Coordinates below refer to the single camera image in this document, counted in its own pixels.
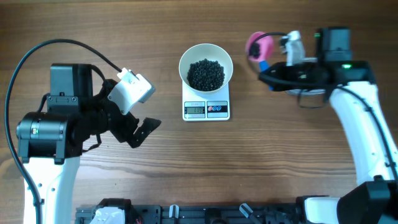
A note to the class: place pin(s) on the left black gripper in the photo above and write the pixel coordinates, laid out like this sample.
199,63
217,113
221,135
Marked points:
125,132

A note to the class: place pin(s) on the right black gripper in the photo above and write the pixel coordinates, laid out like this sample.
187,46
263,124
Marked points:
279,69

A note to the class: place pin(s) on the pink scoop blue handle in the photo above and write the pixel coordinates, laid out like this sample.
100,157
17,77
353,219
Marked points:
266,49

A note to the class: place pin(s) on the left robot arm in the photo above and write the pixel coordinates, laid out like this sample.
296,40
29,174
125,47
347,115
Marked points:
50,140

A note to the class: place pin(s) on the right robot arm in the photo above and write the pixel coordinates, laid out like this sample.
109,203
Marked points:
350,88

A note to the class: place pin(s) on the black beans in scoop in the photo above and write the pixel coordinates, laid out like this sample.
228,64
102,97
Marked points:
254,50

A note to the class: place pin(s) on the white bowl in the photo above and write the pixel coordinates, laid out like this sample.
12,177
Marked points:
200,52

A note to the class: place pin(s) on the white digital kitchen scale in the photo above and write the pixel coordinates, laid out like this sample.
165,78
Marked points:
206,106

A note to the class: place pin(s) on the black beans in bowl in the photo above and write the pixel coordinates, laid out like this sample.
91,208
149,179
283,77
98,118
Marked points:
205,75

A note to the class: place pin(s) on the clear plastic container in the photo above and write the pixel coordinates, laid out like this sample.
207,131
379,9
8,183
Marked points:
297,92

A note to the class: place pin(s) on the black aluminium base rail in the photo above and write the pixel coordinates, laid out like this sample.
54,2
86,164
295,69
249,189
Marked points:
268,214

